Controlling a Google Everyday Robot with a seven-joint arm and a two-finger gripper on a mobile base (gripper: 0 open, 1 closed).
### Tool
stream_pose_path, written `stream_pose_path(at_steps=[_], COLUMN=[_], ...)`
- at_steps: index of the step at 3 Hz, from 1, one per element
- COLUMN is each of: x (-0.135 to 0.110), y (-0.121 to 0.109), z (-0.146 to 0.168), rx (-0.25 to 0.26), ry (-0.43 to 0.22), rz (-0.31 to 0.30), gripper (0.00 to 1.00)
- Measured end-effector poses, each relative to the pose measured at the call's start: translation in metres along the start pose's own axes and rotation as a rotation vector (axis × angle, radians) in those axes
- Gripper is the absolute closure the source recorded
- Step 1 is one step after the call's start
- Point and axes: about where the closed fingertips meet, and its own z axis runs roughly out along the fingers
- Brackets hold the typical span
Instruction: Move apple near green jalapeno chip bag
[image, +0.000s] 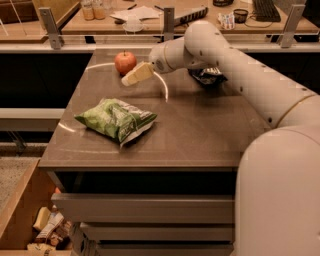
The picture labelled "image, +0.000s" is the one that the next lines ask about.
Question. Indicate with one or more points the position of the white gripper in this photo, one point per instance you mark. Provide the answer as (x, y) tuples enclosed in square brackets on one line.
[(157, 60)]

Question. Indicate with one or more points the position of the red apple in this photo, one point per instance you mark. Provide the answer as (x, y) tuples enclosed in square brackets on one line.
[(124, 62)]

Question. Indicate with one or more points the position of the green jalapeno chip bag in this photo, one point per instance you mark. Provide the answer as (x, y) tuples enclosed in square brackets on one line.
[(117, 120)]

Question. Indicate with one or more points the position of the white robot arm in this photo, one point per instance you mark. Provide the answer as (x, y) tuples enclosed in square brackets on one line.
[(277, 199)]

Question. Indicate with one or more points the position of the blue chip bag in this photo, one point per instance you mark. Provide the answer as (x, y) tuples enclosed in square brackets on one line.
[(207, 76)]

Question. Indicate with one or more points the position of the white paper sheets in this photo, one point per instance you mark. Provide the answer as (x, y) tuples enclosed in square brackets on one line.
[(141, 13)]

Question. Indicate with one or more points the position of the grey power strip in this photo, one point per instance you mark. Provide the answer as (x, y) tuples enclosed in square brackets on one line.
[(190, 15)]

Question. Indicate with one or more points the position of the glass jar with liquid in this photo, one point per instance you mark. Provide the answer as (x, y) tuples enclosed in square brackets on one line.
[(87, 9)]

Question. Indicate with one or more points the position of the patterned white mug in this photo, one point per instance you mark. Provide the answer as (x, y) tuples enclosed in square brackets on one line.
[(227, 21)]

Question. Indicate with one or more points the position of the black cup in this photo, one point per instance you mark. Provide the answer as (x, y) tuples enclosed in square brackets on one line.
[(240, 15)]

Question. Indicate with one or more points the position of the grey drawer cabinet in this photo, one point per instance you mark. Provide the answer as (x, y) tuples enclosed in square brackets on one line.
[(193, 147)]

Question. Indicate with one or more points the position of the black keyboard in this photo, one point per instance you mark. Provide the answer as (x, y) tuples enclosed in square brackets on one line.
[(265, 11)]

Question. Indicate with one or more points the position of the top grey drawer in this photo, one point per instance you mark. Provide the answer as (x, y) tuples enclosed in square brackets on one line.
[(125, 208)]

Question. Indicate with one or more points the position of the grey drawer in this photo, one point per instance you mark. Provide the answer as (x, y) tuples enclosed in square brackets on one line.
[(125, 208), (164, 249), (158, 232)]

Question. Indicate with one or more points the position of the middle grey drawer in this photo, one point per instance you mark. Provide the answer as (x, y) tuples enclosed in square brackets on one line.
[(158, 232)]

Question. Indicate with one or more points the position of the white striped snack box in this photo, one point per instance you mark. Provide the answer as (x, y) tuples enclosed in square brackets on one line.
[(50, 227)]

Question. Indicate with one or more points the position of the yellow snack packet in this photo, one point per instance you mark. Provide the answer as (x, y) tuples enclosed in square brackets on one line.
[(41, 218)]

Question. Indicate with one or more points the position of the bottom grey drawer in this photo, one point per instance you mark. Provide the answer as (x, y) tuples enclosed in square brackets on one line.
[(164, 249)]

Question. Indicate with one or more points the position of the middle metal bracket post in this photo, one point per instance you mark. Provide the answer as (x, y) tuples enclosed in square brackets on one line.
[(168, 28)]

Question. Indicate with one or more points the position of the metal bracket post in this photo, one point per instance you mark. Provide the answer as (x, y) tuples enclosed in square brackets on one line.
[(168, 28), (52, 30), (285, 39)]

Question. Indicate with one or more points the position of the left metal bracket post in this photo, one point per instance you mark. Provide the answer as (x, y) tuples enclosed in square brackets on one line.
[(52, 30)]

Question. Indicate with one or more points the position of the right metal bracket post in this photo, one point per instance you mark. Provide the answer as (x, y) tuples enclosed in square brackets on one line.
[(285, 39)]

